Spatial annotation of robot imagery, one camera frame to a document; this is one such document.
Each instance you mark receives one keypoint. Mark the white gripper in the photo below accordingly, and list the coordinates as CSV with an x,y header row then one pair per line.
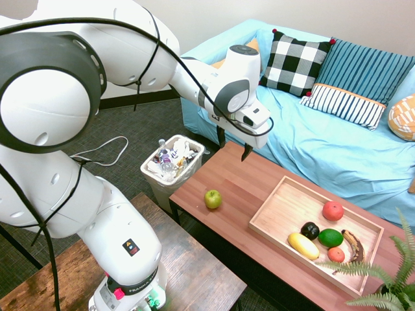
x,y
249,137

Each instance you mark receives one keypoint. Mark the blue striped pillow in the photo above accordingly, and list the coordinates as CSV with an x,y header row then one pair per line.
x,y
356,71

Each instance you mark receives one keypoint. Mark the black camera stand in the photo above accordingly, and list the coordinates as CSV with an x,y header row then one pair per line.
x,y
19,247

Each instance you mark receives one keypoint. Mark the green apple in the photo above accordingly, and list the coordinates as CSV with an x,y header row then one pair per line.
x,y
213,199

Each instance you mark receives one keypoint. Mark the crumpled white paper trash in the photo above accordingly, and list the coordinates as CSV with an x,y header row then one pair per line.
x,y
180,145

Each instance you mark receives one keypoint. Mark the reddish wooden coffee table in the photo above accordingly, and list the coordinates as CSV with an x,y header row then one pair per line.
x,y
233,175

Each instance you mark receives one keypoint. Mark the white navy striped pillow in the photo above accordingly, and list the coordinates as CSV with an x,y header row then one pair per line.
x,y
340,103

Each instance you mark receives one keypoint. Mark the black round fruit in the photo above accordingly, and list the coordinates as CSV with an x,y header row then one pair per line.
x,y
309,230

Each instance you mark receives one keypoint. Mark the yellow oblong fruit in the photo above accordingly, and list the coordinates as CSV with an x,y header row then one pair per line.
x,y
303,246

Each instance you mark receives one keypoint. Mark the plastic bottle purple label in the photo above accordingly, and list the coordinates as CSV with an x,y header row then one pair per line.
x,y
165,158

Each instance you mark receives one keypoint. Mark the green fern plant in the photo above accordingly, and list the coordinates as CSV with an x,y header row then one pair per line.
x,y
405,256

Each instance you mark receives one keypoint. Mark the red round fruit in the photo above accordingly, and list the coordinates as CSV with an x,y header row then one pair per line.
x,y
333,211

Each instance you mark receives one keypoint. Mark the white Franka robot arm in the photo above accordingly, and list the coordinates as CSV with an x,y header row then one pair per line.
x,y
48,97

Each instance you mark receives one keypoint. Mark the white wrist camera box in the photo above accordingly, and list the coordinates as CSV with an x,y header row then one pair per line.
x,y
256,115

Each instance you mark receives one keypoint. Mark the light blue sofa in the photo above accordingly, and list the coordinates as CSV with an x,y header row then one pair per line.
x,y
308,155

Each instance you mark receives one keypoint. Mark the black white checkered pillow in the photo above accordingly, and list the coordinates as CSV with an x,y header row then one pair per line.
x,y
291,64

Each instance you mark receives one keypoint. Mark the small orange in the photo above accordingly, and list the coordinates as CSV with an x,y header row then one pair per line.
x,y
336,255

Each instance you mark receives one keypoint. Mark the rustic brown robot table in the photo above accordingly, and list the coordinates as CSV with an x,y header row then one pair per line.
x,y
194,259

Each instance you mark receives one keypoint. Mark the yellow white patterned bolster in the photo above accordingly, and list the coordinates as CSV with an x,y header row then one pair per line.
x,y
403,120

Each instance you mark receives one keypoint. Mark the striped mustard pillow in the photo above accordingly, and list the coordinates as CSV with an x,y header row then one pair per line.
x,y
412,188

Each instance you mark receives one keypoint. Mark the green avocado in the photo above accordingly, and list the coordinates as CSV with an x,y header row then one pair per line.
x,y
330,238

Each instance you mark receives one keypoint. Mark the beige trash bin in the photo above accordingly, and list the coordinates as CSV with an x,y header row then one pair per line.
x,y
186,171

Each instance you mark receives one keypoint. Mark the brown spotted banana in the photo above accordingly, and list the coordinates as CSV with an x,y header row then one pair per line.
x,y
358,249

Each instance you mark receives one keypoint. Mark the wooden tray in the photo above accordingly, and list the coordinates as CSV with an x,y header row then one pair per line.
x,y
291,207

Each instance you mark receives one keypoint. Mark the plain mustard pillow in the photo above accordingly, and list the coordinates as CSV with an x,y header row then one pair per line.
x,y
253,44

